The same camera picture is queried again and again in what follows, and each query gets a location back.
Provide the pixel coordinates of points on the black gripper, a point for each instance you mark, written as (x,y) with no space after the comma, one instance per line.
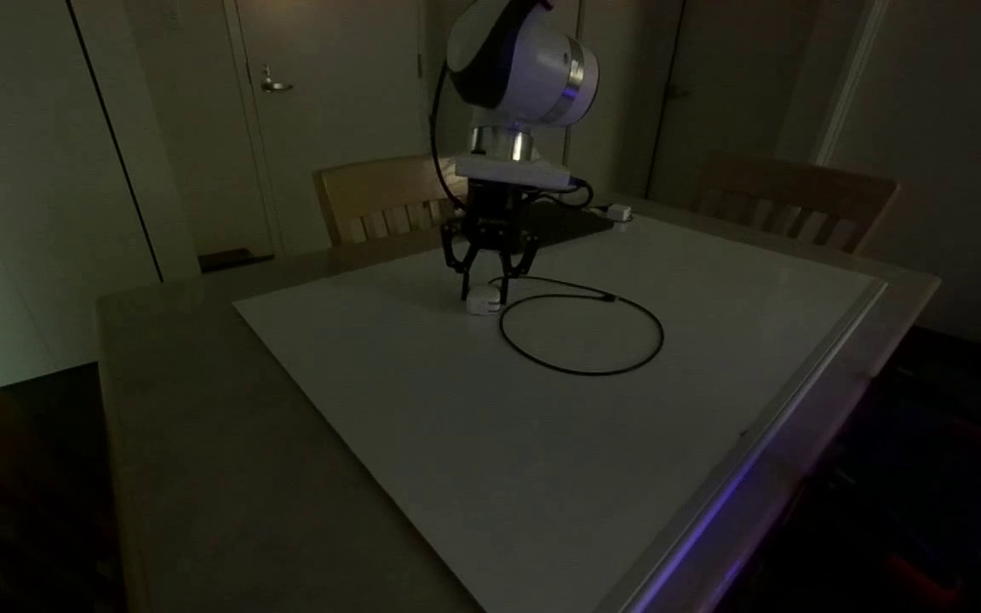
(498,213)

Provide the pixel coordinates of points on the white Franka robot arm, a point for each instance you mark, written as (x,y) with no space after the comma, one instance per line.
(535,69)

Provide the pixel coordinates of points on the black closed laptop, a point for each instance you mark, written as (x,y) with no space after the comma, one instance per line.
(576,218)

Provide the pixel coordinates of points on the wooden slat-back chair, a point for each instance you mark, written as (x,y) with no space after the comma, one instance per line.
(799,191)
(383,188)

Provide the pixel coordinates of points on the pale room door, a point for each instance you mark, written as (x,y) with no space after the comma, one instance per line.
(332,137)

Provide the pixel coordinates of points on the white table mat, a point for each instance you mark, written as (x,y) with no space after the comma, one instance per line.
(535,453)

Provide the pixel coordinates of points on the black low floor object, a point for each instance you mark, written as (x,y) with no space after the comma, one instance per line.
(237,258)

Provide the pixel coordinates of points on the dark wooden furniture piece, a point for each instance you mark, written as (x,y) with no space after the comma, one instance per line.
(3,510)

